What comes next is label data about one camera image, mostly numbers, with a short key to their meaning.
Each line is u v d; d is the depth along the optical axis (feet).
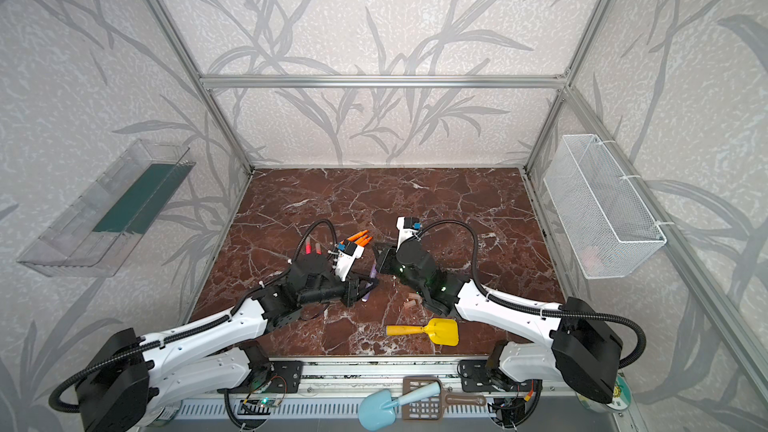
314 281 1.99
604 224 2.02
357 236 3.26
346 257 2.26
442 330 2.61
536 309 1.48
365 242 3.24
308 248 3.17
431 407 2.31
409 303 2.83
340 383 2.42
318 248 3.24
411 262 1.84
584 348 1.34
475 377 2.42
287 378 2.39
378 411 2.24
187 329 1.55
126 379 1.30
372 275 2.42
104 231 2.10
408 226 2.24
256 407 2.37
